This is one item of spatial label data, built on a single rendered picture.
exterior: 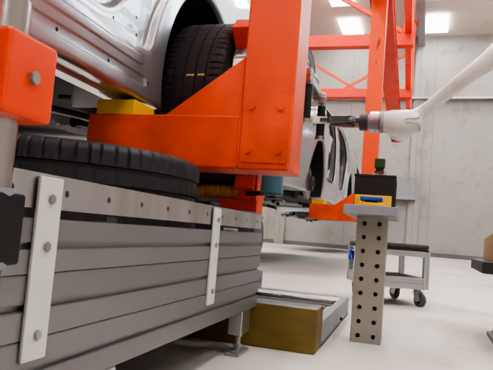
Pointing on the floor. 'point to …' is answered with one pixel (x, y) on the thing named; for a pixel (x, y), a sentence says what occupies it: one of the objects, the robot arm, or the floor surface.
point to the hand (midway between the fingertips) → (320, 120)
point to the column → (369, 280)
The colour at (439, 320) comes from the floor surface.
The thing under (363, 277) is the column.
